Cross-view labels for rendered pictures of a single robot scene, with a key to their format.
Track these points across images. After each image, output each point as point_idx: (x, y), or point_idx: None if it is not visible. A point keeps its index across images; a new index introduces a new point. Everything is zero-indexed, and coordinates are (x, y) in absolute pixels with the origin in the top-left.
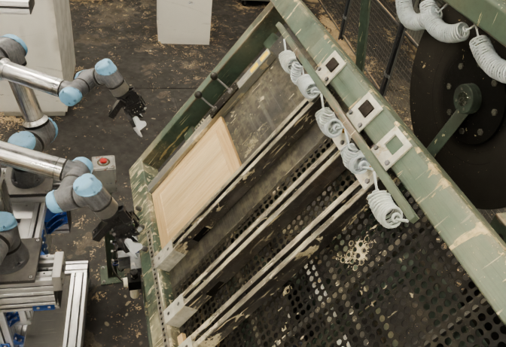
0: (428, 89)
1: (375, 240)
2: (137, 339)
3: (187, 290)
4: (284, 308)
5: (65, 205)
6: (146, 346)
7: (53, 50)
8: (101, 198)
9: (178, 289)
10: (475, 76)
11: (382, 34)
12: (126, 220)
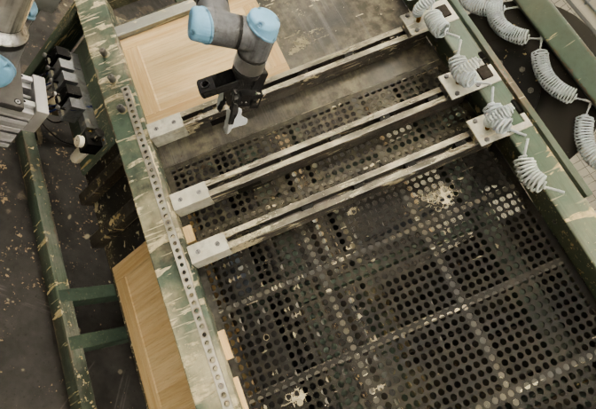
0: None
1: (239, 161)
2: (3, 206)
3: (214, 179)
4: (348, 228)
5: (223, 38)
6: (16, 216)
7: None
8: (270, 50)
9: (176, 172)
10: (512, 77)
11: None
12: (258, 86)
